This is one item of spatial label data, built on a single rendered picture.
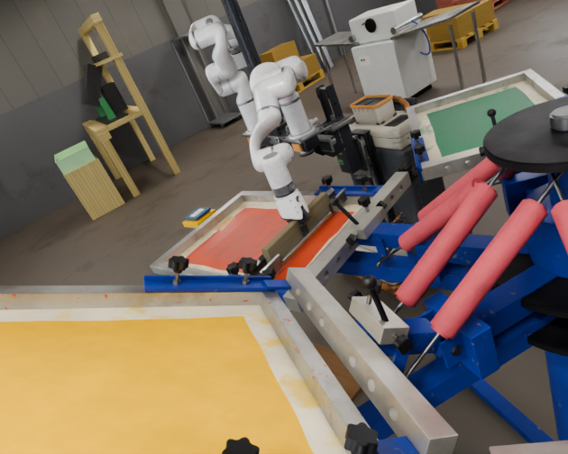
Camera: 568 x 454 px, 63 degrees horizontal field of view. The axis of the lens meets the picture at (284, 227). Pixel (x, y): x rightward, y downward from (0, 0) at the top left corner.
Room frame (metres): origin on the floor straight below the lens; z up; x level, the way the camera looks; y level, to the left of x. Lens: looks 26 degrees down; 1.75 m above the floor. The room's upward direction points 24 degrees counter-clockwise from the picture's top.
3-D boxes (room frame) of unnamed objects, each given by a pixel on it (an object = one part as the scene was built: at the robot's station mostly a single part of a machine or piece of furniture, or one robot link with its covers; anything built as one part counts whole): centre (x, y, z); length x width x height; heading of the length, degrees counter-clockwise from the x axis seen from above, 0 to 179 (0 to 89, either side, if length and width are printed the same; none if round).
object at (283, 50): (8.63, -1.05, 0.38); 1.39 x 1.04 x 0.76; 113
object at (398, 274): (1.26, -0.19, 0.89); 1.24 x 0.06 x 0.06; 40
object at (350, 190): (1.59, -0.28, 0.97); 0.30 x 0.05 x 0.07; 40
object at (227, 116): (8.35, 0.19, 0.79); 0.61 x 0.48 x 1.58; 23
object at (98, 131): (7.05, 1.93, 1.12); 1.67 x 1.49 x 2.23; 23
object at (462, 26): (7.25, -3.56, 0.22); 1.20 x 0.83 x 0.43; 22
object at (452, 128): (1.64, -0.90, 1.05); 1.08 x 0.61 x 0.23; 160
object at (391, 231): (1.16, -0.27, 1.02); 0.17 x 0.06 x 0.05; 40
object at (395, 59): (5.64, -2.02, 0.53); 2.24 x 0.58 x 1.06; 24
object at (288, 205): (1.43, -0.05, 1.12); 0.10 x 0.08 x 0.11; 40
